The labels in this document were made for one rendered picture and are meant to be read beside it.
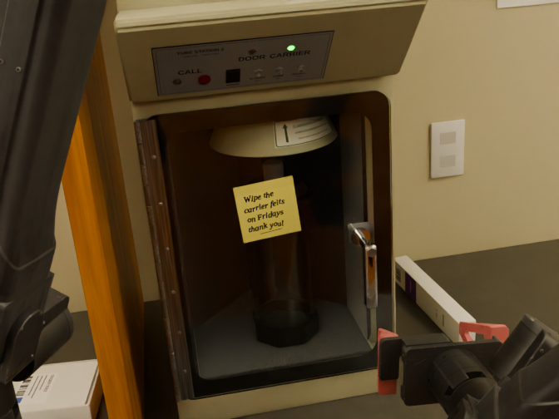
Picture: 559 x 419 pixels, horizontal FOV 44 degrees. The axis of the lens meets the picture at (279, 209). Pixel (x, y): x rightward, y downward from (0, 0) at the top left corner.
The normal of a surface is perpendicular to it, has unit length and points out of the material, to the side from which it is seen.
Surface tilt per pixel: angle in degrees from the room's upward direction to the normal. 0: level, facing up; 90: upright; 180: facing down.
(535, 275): 0
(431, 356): 86
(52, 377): 0
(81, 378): 0
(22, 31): 87
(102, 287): 90
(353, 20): 135
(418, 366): 86
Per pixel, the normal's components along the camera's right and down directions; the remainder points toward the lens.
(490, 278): -0.07, -0.93
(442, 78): 0.18, 0.34
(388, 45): 0.18, 0.90
